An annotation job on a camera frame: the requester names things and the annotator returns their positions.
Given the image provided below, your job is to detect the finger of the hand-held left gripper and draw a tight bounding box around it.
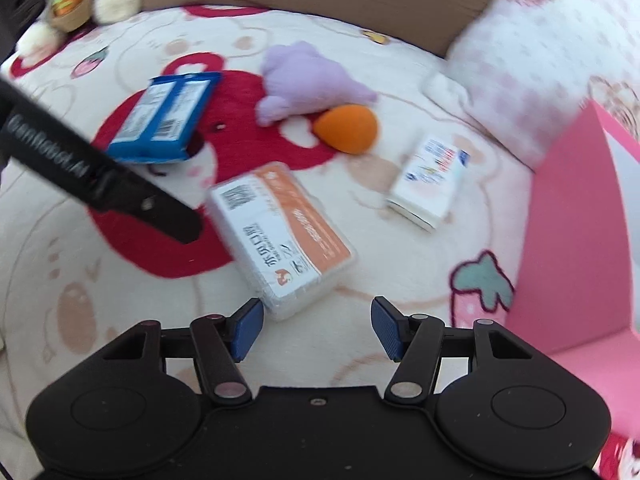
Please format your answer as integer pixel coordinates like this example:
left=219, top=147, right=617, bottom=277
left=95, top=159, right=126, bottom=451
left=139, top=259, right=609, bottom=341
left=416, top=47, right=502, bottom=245
left=99, top=162, right=204, bottom=245

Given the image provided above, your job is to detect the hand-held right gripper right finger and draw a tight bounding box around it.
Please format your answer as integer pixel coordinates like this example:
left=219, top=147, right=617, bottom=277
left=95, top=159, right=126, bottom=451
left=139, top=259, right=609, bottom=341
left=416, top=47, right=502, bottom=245
left=370, top=296, right=543, bottom=407

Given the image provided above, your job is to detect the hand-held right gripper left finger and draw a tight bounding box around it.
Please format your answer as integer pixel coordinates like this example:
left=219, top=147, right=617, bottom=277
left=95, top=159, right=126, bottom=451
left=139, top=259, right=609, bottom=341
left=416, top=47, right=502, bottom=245
left=102, top=297, right=265, bottom=407

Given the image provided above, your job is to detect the orange and white mask box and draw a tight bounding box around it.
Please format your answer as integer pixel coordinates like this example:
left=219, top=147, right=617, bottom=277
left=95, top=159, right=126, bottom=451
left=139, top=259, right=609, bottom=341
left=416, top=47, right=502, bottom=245
left=207, top=161, right=358, bottom=322

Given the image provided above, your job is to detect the blue wet wipes pack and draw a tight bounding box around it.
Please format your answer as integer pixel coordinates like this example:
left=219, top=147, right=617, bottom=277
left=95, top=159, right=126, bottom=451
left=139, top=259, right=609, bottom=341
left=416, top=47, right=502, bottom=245
left=107, top=72, right=223, bottom=163

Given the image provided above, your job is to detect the white tissue pack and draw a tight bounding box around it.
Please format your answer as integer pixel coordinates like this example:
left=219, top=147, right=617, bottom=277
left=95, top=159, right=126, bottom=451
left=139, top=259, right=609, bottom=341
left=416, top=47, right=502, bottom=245
left=386, top=134, right=472, bottom=233

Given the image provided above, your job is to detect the pink cardboard box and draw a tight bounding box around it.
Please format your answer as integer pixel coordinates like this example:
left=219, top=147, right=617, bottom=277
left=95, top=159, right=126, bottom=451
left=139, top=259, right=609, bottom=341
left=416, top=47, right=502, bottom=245
left=505, top=100, right=640, bottom=441

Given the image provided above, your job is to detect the red bear printed blanket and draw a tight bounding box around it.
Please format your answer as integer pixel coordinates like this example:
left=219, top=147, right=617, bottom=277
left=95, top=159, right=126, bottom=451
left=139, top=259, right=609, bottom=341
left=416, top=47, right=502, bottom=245
left=0, top=2, right=640, bottom=480

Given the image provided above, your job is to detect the white plush rabbit toy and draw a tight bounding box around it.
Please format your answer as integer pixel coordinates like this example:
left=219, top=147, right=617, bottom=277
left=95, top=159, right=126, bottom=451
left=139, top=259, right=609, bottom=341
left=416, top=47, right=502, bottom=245
left=15, top=0, right=146, bottom=56

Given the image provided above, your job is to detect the purple plush toy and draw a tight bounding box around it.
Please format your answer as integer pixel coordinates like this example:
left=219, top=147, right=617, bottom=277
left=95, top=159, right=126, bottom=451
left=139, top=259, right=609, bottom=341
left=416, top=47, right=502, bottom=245
left=256, top=40, right=379, bottom=127

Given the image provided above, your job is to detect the orange makeup sponge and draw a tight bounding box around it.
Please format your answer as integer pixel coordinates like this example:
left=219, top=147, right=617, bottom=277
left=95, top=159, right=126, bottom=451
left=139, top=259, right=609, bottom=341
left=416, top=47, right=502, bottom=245
left=313, top=104, right=380, bottom=156

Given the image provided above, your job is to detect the pink checked pillow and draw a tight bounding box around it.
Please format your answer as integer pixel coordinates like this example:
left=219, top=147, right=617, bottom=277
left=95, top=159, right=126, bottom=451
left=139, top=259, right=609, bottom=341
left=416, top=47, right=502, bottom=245
left=422, top=0, right=640, bottom=171

